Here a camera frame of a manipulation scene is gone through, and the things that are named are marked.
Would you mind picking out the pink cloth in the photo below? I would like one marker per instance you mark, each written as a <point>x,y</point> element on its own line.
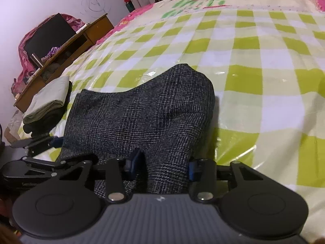
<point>26,63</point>

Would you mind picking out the black monitor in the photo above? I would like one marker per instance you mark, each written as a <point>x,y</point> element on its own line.
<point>48,35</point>

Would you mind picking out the clear plastic bag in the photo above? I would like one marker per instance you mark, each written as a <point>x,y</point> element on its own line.
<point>14,127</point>

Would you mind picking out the metal cup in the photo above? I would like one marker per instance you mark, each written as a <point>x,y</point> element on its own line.
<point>36,59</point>

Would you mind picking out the dark grey checked pants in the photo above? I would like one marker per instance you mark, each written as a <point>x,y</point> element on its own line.
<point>142,114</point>

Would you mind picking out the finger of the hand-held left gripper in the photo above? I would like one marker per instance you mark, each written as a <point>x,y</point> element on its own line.
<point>38,142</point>
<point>45,164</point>

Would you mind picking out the purple cloth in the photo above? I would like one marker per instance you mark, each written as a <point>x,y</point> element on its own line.
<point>52,52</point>

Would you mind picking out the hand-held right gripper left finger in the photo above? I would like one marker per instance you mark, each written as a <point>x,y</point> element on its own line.
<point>134,166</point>

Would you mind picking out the checked printed blanket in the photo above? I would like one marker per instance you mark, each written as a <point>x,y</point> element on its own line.
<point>254,68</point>

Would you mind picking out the wooden desk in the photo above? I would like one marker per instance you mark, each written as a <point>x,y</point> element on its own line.
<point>76,40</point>

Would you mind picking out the stack of folded clothes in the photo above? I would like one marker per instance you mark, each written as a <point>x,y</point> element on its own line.
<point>48,96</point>

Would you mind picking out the folded dark cloth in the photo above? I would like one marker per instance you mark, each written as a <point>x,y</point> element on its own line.
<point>40,124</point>

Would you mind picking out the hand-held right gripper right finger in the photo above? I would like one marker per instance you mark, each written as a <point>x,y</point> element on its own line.
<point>192,171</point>

